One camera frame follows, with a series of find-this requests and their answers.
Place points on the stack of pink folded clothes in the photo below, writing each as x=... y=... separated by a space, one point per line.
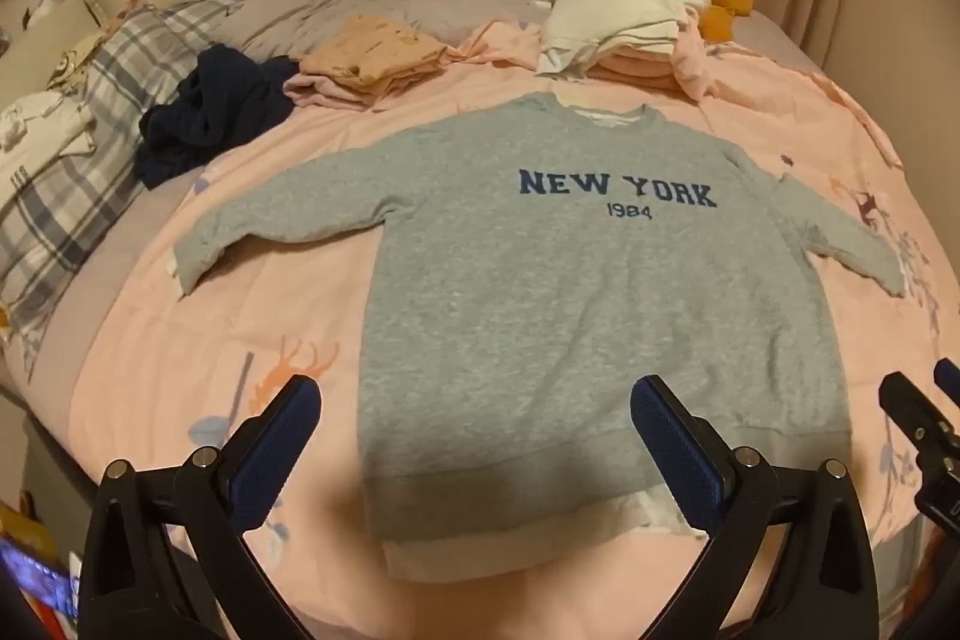
x=637 y=66

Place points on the orange printed folded garment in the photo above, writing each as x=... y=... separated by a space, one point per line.
x=367 y=44

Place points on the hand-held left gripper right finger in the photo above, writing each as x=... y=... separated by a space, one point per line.
x=675 y=452

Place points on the white printed garment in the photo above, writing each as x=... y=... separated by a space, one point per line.
x=37 y=123

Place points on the white folded garment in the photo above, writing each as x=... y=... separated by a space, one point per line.
x=607 y=10

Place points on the pink printed blanket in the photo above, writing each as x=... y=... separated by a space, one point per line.
x=225 y=310

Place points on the grey sweatshirt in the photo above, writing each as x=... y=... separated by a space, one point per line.
x=525 y=310

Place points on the navy cloth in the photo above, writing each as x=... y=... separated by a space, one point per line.
x=210 y=115

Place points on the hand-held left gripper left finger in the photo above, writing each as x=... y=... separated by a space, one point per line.
x=277 y=452

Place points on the colourful box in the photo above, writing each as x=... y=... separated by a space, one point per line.
x=30 y=572

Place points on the plaid grey pillow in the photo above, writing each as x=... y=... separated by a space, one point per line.
x=127 y=55

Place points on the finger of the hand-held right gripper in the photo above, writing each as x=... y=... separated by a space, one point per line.
x=904 y=400
x=948 y=377

